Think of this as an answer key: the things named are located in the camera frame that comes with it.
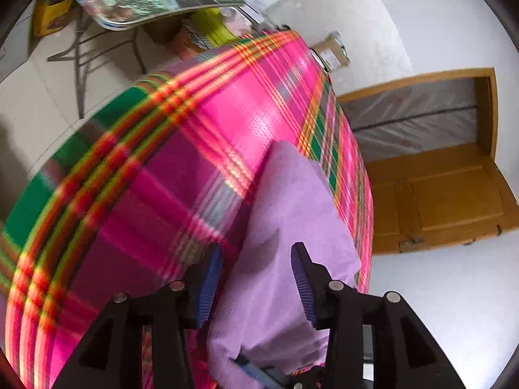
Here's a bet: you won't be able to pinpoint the yellow box on floor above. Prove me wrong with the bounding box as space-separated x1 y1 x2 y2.
32 0 72 39

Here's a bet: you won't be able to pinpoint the folding table with floral cover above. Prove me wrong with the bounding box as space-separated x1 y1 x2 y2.
47 0 245 119

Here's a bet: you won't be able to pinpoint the brown cardboard box with label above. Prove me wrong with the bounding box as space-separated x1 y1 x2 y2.
310 31 350 73

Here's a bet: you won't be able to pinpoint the wooden door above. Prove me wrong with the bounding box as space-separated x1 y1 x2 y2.
338 68 518 255

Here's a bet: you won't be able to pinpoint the pink plaid bed sheet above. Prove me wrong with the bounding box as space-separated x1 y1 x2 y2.
1 30 373 388

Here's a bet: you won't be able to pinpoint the purple fleece pants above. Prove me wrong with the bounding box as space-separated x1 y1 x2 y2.
207 141 362 388

